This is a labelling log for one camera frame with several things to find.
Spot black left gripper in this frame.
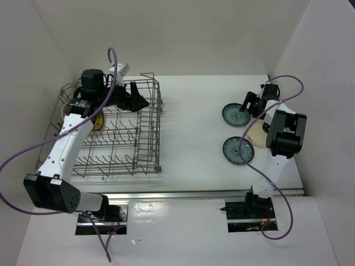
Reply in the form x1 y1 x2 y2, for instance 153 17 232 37
98 78 149 112

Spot blue patterned plate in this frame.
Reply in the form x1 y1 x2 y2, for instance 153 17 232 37
222 103 251 127
222 136 255 166

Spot yellow patterned plate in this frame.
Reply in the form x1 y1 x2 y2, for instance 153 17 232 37
92 112 105 131

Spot cream plate with characters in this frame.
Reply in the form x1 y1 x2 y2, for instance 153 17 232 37
61 103 68 120

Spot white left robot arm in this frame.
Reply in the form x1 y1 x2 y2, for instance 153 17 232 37
23 64 149 222

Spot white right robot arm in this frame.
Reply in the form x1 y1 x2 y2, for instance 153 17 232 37
240 84 307 218

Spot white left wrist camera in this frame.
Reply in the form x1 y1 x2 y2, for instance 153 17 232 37
109 63 131 85

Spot grey wire dish rack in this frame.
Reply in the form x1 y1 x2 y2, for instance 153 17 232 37
38 74 162 183

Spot aluminium rail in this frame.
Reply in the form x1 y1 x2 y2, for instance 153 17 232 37
102 189 306 202

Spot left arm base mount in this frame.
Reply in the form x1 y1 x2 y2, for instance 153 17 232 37
75 202 129 236

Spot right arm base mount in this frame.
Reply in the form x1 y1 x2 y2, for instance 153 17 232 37
220 202 278 233

